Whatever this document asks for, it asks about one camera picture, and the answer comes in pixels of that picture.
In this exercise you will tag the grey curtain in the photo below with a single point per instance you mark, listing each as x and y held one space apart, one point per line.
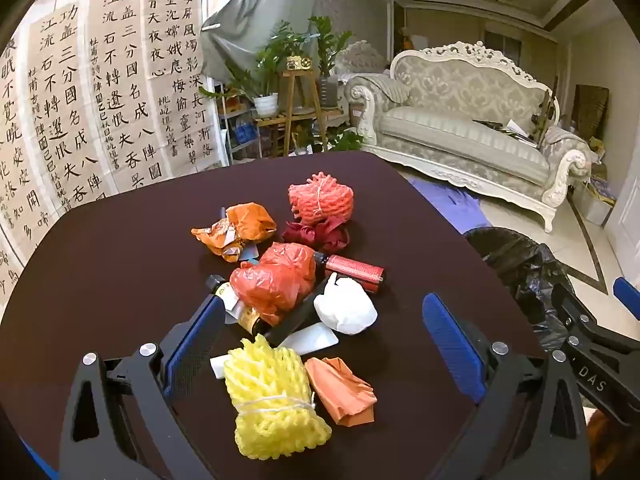
250 35

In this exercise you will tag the ornate white sofa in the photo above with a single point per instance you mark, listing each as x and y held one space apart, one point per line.
450 125

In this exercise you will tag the red plastic bag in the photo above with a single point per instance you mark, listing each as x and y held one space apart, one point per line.
275 280

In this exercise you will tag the dark brown patterned panel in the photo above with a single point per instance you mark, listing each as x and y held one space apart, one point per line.
591 107

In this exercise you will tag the purple cloth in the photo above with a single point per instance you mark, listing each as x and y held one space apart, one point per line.
450 202

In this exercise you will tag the wooden plant stand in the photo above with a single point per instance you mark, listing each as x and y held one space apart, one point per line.
300 105

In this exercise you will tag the yellow foam fruit net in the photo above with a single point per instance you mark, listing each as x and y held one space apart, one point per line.
270 410

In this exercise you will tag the red foam fruit net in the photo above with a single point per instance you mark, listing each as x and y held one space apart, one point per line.
320 197

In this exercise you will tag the white storage box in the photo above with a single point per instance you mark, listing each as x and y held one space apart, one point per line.
597 205

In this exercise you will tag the white door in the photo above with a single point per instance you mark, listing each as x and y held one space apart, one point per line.
627 220

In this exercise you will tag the orange red mesh waste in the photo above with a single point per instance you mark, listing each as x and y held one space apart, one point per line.
245 225

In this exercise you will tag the calligraphy paper sheet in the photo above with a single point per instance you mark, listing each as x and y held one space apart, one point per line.
125 85
175 60
20 160
65 120

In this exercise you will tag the dark red wrapper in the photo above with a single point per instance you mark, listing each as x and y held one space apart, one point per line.
320 237

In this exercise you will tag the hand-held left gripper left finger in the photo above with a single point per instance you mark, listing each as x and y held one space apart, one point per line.
192 335

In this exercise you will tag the metal shelf with blue crate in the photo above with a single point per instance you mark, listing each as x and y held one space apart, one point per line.
240 132

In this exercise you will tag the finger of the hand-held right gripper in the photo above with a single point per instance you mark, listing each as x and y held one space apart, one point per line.
575 310
629 297

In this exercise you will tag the small brown glass bottle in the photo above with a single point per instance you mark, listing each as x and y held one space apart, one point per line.
247 317

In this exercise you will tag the tall plant in grey pot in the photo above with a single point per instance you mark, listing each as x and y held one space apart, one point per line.
327 50

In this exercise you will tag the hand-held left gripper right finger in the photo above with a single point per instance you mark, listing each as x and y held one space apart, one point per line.
452 345

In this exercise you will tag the striped cushion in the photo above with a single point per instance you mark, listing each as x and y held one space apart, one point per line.
390 89

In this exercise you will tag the patterned throw blanket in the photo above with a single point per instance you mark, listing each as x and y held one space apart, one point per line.
570 145

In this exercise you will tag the ornate white armchair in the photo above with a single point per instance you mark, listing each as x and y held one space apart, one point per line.
362 57

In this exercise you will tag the small gold ornament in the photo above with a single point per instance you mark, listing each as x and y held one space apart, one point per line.
299 62

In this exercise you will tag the papers on sofa seat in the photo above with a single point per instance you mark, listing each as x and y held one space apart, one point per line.
505 130

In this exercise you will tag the leafy plant in white pot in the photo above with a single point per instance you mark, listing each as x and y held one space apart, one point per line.
267 60

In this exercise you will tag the white card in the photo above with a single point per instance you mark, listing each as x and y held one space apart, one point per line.
219 366

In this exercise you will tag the orange paper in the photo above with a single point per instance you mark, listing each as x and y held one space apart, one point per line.
345 390

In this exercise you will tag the white tissue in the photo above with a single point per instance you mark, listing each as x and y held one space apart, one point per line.
345 310

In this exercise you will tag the toy rifle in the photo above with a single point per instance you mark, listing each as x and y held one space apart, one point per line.
545 110

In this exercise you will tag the black marker pen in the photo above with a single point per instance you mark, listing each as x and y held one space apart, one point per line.
295 321

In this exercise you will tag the small green floor plant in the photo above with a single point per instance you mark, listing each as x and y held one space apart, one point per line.
340 139

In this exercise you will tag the bin with black bag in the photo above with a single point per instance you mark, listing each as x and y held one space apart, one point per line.
520 270

